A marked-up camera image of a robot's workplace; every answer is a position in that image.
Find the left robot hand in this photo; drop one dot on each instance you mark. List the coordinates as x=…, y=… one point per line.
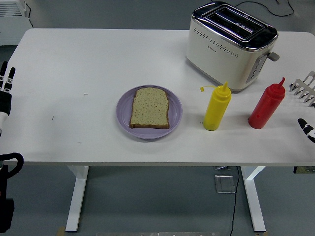
x=5, y=103

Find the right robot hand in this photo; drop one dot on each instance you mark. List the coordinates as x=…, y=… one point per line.
x=308, y=130

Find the red squeeze bottle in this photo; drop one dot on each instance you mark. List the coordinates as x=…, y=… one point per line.
x=267, y=108

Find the bread slice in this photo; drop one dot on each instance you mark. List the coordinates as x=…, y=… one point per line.
x=150, y=108

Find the metal toast rack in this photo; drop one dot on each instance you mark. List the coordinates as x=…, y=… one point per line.
x=306, y=92

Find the table control box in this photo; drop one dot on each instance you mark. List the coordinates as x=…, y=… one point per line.
x=305, y=170

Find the white appliance with vents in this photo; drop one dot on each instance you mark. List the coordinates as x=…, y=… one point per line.
x=11, y=22

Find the white table leg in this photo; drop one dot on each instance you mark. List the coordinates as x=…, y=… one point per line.
x=77, y=196
x=253, y=196

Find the yellow squeeze bottle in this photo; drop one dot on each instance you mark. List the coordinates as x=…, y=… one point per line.
x=216, y=108

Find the clear floor socket cover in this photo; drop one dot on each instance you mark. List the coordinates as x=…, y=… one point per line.
x=224, y=184

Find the cream and chrome toaster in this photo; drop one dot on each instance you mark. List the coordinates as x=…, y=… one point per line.
x=221, y=54

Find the purple plate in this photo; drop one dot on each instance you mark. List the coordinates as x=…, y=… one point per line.
x=123, y=118

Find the metal table bracket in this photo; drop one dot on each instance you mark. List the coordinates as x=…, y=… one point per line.
x=221, y=168

